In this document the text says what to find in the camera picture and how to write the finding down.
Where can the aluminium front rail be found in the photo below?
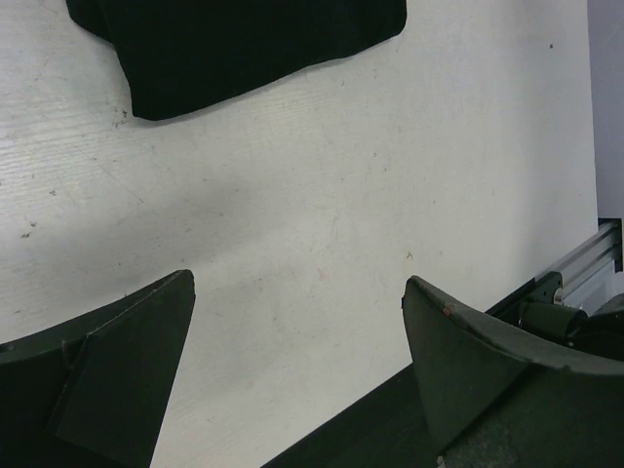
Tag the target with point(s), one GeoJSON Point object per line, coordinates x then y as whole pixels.
{"type": "Point", "coordinates": [588, 270]}

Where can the black t shirt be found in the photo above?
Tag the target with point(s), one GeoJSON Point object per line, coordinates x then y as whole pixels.
{"type": "Point", "coordinates": [182, 56]}

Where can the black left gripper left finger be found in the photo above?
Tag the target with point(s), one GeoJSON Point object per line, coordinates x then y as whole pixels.
{"type": "Point", "coordinates": [93, 391]}

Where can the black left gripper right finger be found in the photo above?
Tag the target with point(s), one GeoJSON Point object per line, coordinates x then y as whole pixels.
{"type": "Point", "coordinates": [529, 384]}

